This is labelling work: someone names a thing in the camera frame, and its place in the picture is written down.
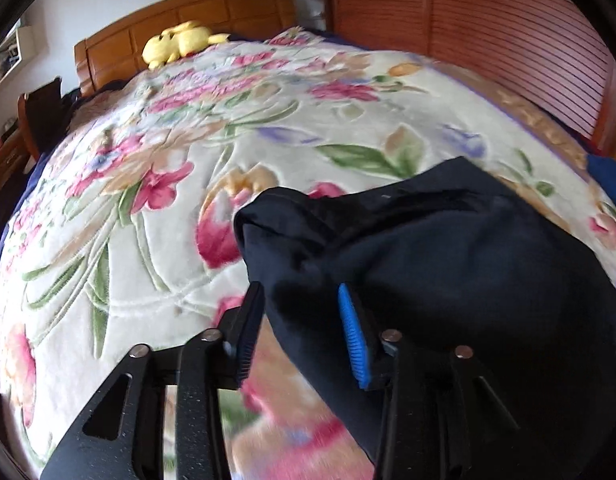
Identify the black double-breasted coat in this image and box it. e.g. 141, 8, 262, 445
234, 158, 616, 479

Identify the floral bed blanket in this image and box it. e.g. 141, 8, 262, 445
0, 28, 616, 478

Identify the wooden desk with cabinets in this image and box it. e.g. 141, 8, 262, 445
0, 129, 30, 193

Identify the navy blue bed sheet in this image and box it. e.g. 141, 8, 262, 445
0, 27, 616, 310

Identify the wooden chair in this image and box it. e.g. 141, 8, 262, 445
17, 77, 65, 162

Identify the yellow plush toy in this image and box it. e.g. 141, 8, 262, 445
142, 21, 230, 70

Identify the wooden louvred wardrobe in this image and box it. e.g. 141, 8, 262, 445
322, 0, 616, 158

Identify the wooden bed headboard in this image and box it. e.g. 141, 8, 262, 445
74, 0, 297, 96

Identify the white wall shelf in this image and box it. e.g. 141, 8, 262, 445
0, 18, 36, 86

